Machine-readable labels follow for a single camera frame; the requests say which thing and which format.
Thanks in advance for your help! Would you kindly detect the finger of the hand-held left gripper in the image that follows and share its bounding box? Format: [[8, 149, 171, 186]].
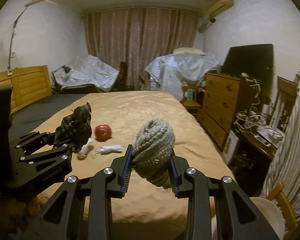
[[19, 143, 75, 165], [16, 130, 58, 149]]

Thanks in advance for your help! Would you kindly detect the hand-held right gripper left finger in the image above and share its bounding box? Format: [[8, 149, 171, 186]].
[[39, 144, 133, 240]]

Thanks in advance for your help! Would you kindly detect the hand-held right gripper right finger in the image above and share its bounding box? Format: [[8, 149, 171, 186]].
[[169, 151, 278, 240]]

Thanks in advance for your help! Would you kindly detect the dark plaid cloth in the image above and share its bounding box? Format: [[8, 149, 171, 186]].
[[55, 102, 93, 153]]

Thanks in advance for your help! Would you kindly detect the grey knitted cloth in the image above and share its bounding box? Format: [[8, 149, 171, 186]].
[[132, 119, 177, 189]]

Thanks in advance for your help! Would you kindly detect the white crumpled sock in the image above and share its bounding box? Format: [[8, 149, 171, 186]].
[[95, 144, 122, 154]]

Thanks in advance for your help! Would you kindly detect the dark grey bed sheet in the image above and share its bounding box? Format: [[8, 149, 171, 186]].
[[9, 94, 88, 133]]

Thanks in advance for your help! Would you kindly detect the white rolled sock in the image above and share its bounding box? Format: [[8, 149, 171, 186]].
[[77, 136, 93, 160]]

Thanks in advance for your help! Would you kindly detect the red ball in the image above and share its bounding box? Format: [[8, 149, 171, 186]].
[[94, 124, 113, 141]]

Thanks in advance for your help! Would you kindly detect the wooden headboard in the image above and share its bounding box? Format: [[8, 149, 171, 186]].
[[0, 65, 53, 114]]

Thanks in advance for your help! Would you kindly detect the small wooden chair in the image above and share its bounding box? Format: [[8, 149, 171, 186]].
[[181, 85, 202, 117]]

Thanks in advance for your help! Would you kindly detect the black desk lamp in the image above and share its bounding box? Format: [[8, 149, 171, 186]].
[[51, 65, 72, 88]]

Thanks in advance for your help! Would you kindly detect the wooden dresser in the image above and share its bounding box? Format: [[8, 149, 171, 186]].
[[197, 72, 262, 152]]

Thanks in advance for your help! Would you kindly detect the dark wooden desk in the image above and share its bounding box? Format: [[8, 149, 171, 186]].
[[227, 126, 282, 180]]

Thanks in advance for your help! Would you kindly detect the clear plastic cover sheet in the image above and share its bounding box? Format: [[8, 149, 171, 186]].
[[145, 51, 220, 99], [54, 54, 120, 93]]

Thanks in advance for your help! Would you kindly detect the dark wooden chair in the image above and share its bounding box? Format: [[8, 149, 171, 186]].
[[115, 61, 128, 92]]

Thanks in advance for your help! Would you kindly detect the wooden chair with white seat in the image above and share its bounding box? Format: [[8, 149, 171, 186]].
[[249, 182, 299, 240]]

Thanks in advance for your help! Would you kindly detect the striped cloth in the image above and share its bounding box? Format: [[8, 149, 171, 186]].
[[260, 55, 300, 230]]

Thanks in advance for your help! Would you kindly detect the cream pillow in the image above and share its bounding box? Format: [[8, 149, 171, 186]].
[[174, 47, 205, 55]]

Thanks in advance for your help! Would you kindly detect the brown curtain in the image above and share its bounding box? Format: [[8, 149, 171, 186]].
[[83, 6, 199, 92]]

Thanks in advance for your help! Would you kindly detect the wooden framed mirror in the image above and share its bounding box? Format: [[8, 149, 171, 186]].
[[275, 76, 299, 130]]

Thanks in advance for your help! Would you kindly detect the black television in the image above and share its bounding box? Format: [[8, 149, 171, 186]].
[[221, 44, 274, 80]]

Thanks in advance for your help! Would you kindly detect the tangle of white cables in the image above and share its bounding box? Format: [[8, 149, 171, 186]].
[[235, 79, 267, 133]]

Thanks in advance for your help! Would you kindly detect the wall cable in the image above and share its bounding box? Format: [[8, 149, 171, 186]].
[[7, 0, 58, 77]]

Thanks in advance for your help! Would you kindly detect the wall air conditioner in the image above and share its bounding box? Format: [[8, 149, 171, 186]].
[[206, 0, 234, 15]]

